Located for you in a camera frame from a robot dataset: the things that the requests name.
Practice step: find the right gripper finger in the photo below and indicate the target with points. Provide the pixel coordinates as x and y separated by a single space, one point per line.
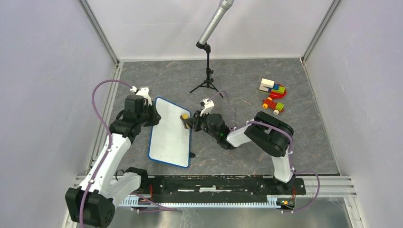
195 117
192 126

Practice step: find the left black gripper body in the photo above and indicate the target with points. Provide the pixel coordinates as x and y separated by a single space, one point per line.
149 117

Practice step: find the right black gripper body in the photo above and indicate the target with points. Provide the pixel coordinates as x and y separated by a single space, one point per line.
201 125

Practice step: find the yellow bone-shaped eraser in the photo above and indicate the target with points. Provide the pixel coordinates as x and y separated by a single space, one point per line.
183 119

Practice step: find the blue framed whiteboard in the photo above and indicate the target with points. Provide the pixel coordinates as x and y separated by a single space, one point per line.
170 142

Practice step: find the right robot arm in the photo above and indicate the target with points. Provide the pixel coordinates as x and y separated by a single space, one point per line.
270 134

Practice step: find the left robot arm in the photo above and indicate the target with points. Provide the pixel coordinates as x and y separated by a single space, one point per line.
94 201

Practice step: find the black tripod mic stand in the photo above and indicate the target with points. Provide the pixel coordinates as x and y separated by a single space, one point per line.
208 82

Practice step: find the red toy block car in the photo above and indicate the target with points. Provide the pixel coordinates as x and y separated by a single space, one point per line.
277 108

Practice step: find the colourful toy block stack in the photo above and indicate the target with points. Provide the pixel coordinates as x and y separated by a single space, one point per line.
275 90

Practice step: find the silver microphone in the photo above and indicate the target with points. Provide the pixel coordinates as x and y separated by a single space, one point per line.
223 7

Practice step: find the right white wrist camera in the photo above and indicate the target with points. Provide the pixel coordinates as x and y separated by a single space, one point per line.
207 106

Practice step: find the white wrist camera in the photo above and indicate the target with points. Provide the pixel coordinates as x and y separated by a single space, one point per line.
144 92
207 106

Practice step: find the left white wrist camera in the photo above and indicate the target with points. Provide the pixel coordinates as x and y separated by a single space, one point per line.
144 92

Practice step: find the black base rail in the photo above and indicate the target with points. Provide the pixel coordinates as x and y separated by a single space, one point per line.
218 188

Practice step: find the white cable duct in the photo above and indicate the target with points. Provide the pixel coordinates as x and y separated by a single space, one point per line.
268 202

